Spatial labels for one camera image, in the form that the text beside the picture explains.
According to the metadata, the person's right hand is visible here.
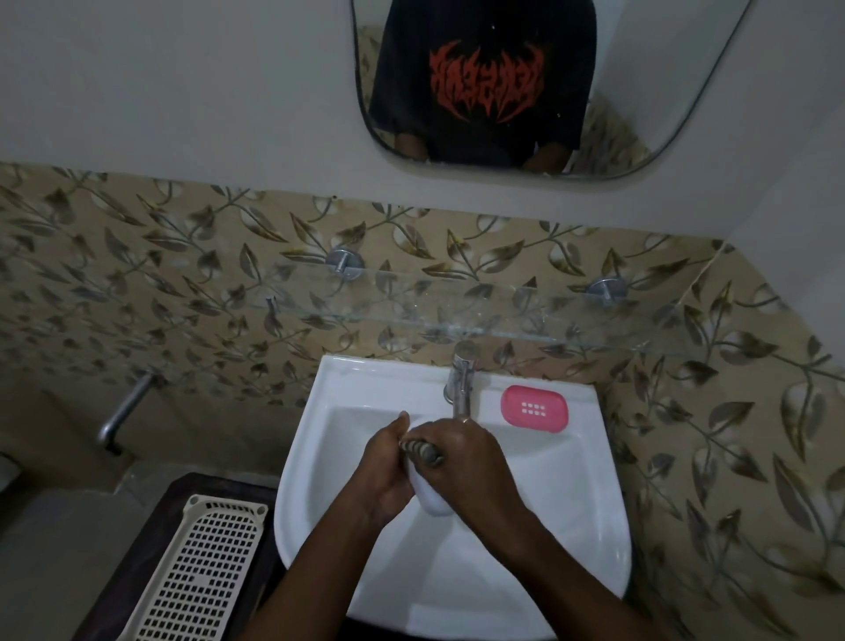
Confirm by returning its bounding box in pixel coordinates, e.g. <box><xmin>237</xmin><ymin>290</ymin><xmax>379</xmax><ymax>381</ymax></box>
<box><xmin>404</xmin><ymin>417</ymin><xmax>531</xmax><ymax>546</ymax></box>

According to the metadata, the round metal shelf bracket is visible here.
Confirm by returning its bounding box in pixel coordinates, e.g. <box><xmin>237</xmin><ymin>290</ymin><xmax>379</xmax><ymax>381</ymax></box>
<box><xmin>326</xmin><ymin>247</ymin><xmax>366</xmax><ymax>281</ymax></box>
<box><xmin>586</xmin><ymin>277</ymin><xmax>628</xmax><ymax>309</ymax></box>

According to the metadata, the white ceramic wash basin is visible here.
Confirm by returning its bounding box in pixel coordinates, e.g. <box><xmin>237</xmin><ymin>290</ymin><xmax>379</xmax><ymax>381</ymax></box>
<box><xmin>273</xmin><ymin>354</ymin><xmax>633</xmax><ymax>641</ymax></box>

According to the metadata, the dark wooden table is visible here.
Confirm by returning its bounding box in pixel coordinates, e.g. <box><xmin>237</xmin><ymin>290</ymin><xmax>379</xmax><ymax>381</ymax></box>
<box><xmin>71</xmin><ymin>472</ymin><xmax>286</xmax><ymax>641</ymax></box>

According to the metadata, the metal wall tap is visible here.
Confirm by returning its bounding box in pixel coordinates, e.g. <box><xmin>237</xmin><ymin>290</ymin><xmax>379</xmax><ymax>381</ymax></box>
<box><xmin>96</xmin><ymin>370</ymin><xmax>161</xmax><ymax>455</ymax></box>

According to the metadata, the white cup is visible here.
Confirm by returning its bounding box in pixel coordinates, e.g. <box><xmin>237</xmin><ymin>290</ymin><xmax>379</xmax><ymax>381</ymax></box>
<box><xmin>404</xmin><ymin>461</ymin><xmax>456</xmax><ymax>518</ymax></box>

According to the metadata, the cream plastic perforated basket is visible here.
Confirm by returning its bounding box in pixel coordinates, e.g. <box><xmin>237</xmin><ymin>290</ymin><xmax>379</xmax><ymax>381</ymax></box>
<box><xmin>118</xmin><ymin>493</ymin><xmax>270</xmax><ymax>641</ymax></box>

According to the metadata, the person's left hand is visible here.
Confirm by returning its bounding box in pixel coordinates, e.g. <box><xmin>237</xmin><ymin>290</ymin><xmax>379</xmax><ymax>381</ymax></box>
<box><xmin>353</xmin><ymin>411</ymin><xmax>417</xmax><ymax>530</ymax></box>

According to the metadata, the pink soap dish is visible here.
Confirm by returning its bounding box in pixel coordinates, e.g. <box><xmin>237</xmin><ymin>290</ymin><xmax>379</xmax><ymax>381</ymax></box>
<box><xmin>500</xmin><ymin>384</ymin><xmax>570</xmax><ymax>435</ymax></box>

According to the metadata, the rounded wall mirror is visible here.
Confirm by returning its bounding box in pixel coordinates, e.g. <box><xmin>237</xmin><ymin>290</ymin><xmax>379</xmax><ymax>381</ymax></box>
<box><xmin>349</xmin><ymin>0</ymin><xmax>757</xmax><ymax>181</ymax></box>

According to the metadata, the person's right forearm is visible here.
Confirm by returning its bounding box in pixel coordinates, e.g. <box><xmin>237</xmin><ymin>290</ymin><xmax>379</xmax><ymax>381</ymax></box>
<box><xmin>487</xmin><ymin>507</ymin><xmax>669</xmax><ymax>641</ymax></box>

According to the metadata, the glass wall shelf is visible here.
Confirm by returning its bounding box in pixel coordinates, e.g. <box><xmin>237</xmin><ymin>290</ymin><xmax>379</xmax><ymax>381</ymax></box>
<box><xmin>263</xmin><ymin>263</ymin><xmax>717</xmax><ymax>361</ymax></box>

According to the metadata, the person's left forearm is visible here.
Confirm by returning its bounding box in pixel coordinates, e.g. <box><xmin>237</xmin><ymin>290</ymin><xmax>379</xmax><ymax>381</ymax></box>
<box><xmin>239</xmin><ymin>495</ymin><xmax>392</xmax><ymax>641</ymax></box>

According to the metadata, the chrome basin faucet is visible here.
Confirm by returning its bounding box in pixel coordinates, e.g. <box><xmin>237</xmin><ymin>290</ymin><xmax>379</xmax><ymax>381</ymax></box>
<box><xmin>443</xmin><ymin>341</ymin><xmax>482</xmax><ymax>421</ymax></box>

